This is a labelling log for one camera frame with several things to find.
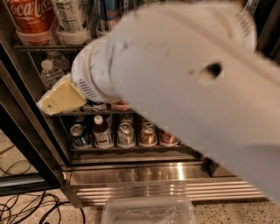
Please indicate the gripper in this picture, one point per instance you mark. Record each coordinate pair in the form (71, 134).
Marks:
(85, 73)

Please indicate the white green 7up can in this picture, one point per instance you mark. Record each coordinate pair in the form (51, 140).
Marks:
(72, 17)

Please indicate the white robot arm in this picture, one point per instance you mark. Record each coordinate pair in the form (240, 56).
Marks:
(193, 70)

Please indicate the clear water bottle middle shelf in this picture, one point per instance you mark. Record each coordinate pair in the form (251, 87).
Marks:
(50, 73)

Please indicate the blue Pepsi can front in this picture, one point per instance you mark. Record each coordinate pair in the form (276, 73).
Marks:
(94, 106)

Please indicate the blue Pepsi can bottom shelf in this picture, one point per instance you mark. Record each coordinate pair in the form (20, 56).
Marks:
(80, 136)

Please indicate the small tea bottle bottom shelf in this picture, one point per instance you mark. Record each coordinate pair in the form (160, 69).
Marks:
(102, 133)

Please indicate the red Coke can front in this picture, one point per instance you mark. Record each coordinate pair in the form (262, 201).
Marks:
(120, 105)

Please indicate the white green can bottom shelf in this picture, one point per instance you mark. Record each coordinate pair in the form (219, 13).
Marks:
(126, 136)

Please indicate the left open fridge door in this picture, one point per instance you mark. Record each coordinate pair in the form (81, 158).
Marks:
(19, 123)

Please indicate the red Coca-Cola can top shelf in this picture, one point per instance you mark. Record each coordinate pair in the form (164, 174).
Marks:
(34, 20)

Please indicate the stainless fridge base grille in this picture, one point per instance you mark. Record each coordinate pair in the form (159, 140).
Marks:
(93, 187)

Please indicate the bronze can bottom shelf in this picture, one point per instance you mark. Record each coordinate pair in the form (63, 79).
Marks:
(148, 135)

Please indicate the blue Red Bull can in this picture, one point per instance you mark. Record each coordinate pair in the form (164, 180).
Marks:
(110, 12)

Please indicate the red can bottom shelf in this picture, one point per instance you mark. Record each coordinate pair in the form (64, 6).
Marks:
(167, 139)

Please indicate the clear plastic bin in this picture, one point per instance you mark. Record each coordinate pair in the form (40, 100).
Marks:
(149, 210)

